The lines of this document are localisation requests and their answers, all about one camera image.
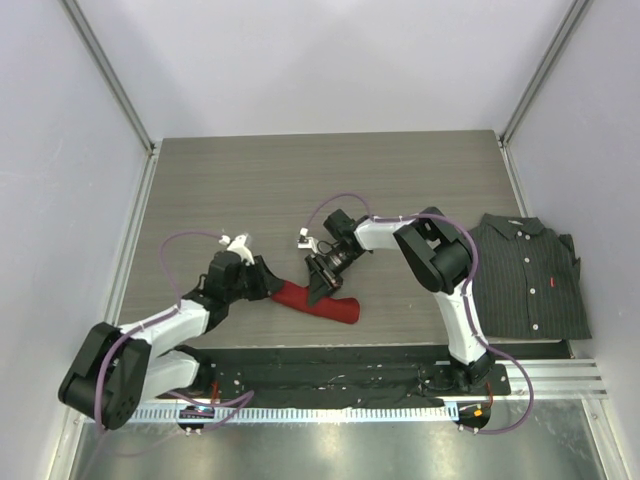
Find dark striped button shirt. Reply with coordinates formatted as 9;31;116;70
470;213;592;340

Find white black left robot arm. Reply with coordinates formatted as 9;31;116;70
58;251;285;430

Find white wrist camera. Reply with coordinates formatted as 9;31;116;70
218;232;255;265
296;227;319;253

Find white slotted cable duct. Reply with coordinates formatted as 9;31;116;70
129;402;459;424

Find left aluminium frame post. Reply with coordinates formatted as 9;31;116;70
58;0;156;154

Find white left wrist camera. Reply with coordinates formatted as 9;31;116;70
218;232;255;265

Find red cloth napkin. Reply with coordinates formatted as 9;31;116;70
271;281;361;325

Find aluminium frame post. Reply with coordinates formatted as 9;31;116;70
58;0;156;154
498;0;596;146

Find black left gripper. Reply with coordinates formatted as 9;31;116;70
225;256;283;304

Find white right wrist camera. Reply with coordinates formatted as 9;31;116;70
296;227;319;253

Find aluminium front rail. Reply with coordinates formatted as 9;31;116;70
62;358;609;404

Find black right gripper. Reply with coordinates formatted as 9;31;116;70
306;246;362;309

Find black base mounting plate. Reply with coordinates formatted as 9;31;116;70
149;341;574;409

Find right aluminium frame post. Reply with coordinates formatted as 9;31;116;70
498;0;596;146

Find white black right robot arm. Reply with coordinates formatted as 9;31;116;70
305;207;494;395

